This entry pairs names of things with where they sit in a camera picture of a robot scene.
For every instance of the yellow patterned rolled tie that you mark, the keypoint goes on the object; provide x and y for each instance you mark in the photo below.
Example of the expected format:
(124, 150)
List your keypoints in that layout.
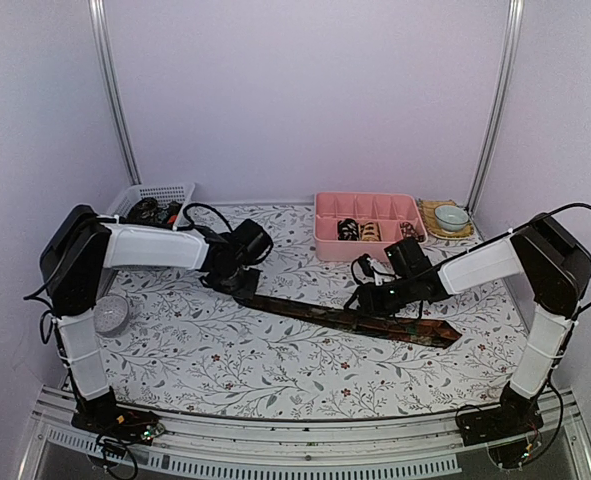
(370, 232)

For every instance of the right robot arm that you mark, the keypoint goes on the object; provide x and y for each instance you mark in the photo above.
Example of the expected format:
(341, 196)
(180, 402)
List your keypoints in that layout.
(542, 255)

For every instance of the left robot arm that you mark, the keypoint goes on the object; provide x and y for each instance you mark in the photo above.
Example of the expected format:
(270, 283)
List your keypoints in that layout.
(72, 265)

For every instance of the brown green patterned tie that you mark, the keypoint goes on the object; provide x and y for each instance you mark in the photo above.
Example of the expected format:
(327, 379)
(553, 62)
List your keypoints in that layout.
(423, 332)

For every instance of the floral patterned table mat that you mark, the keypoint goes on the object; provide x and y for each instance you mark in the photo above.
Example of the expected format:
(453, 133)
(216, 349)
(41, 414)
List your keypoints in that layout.
(188, 348)

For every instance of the grey speckled bowl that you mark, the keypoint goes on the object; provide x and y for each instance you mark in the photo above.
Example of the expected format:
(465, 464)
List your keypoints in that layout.
(111, 315)

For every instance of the pile of dark ties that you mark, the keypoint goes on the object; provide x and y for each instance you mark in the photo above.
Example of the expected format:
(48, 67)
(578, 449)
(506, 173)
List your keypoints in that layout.
(149, 211)

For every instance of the pink divided organizer box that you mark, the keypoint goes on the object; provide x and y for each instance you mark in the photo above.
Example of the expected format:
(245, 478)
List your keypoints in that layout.
(388, 210)

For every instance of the light blue ceramic bowl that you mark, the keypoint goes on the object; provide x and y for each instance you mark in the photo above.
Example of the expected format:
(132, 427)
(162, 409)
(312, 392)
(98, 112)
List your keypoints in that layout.
(451, 218)

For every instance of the black white rolled tie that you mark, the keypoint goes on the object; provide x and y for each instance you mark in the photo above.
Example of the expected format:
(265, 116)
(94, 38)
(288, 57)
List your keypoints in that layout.
(348, 229)

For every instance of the dark red rolled tie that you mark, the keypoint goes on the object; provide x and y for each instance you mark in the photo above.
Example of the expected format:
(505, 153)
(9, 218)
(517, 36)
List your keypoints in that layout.
(407, 231)

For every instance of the aluminium frame post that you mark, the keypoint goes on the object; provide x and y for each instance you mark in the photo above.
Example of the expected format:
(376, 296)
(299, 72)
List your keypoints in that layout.
(506, 68)
(100, 31)

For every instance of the white plastic mesh basket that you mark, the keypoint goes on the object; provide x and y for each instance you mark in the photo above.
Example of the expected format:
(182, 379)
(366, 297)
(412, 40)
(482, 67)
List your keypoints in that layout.
(164, 195)

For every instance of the front aluminium rail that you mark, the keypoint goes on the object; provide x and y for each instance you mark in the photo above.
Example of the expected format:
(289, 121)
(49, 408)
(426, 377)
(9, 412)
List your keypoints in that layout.
(198, 446)

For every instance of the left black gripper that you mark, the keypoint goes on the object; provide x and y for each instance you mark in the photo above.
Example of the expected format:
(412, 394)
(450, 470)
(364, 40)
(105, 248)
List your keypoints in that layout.
(248, 292)

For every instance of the left aluminium frame post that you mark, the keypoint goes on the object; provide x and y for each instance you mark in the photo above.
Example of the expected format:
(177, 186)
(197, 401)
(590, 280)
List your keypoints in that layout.
(100, 31)

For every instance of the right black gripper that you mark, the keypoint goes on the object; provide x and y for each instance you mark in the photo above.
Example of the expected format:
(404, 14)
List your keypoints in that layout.
(371, 304)

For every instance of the right aluminium frame post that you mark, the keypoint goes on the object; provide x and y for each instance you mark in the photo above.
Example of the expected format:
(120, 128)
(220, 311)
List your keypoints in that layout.
(506, 68)

